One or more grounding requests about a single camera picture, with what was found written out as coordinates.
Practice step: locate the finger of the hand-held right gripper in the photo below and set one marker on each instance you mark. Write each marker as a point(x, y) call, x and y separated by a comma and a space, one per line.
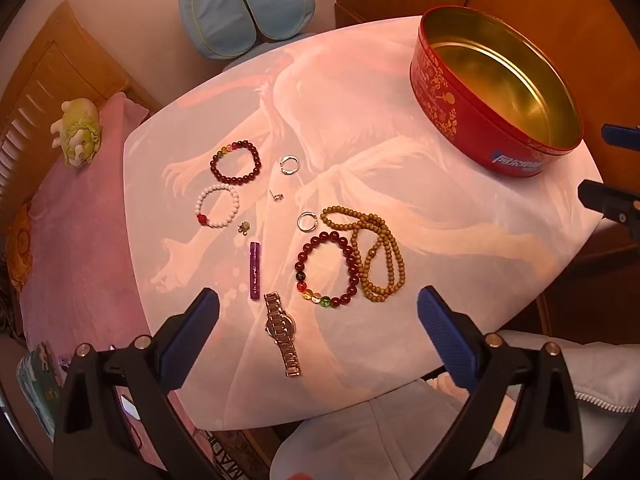
point(622, 135)
point(612, 202)

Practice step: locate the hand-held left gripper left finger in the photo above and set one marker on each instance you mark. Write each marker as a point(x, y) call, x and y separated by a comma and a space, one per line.
point(192, 330)

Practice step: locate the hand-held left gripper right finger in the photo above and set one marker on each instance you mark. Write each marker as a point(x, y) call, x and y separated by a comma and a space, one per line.
point(446, 332)

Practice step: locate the purple tube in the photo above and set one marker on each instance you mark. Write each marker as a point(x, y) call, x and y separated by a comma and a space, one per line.
point(255, 270)

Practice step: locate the red round metal tin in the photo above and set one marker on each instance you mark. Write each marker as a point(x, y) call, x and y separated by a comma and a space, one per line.
point(480, 110)

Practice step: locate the rose gold wristwatch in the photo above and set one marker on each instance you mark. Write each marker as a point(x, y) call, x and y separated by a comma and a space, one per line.
point(280, 330)

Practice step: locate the small gold charm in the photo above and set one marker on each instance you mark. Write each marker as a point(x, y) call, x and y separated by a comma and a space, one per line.
point(245, 228)

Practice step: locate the white jacket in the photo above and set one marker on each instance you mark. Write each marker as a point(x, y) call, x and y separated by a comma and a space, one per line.
point(375, 440)

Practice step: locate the printed floor rug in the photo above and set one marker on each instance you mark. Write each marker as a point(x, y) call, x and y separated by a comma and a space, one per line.
point(235, 452)

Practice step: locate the pink blanket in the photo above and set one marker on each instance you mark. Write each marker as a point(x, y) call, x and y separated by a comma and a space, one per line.
point(75, 240)

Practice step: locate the small silver stud earring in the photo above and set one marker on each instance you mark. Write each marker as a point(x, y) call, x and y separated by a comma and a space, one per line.
point(275, 196)

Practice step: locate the teal printed cloth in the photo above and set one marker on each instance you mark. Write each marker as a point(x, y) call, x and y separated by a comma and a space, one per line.
point(37, 390)

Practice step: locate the orange pillow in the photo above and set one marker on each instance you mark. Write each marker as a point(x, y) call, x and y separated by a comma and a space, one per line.
point(20, 245)

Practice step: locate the green plush toy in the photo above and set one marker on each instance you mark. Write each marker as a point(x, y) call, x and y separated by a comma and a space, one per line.
point(80, 130)

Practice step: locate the printed tablecloth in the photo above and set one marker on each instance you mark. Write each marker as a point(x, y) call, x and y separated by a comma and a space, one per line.
point(350, 110)

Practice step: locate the wooden bed headboard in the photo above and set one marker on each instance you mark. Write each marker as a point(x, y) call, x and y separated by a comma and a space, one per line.
point(55, 60)

